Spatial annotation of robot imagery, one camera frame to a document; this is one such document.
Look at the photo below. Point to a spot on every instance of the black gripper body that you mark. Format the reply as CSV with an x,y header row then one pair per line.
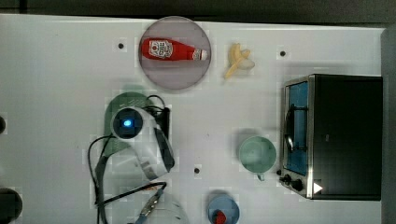
x,y
162,117

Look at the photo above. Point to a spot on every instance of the green plastic strainer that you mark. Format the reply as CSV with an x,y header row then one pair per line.
x,y
132,95

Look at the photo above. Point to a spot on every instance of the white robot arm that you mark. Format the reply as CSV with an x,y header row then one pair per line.
x,y
127,175

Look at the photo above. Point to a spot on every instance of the round grey plate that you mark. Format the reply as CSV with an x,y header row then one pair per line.
x,y
176,75

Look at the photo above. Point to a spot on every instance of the red ketchup bottle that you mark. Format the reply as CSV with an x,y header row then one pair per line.
x,y
164,49

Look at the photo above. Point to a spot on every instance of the blue cup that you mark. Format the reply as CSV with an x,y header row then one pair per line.
x,y
227,205

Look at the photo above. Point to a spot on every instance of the green mug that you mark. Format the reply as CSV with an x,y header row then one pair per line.
x,y
257,154

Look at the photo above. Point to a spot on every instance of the red strawberry in cup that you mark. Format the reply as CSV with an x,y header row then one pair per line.
x,y
219,217

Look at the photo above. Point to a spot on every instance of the peeled toy banana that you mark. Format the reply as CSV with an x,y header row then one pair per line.
x,y
238,59

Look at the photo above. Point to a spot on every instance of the black round object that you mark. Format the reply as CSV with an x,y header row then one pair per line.
x,y
10,205

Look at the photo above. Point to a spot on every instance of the black toaster oven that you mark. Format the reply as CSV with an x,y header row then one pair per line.
x,y
331,137

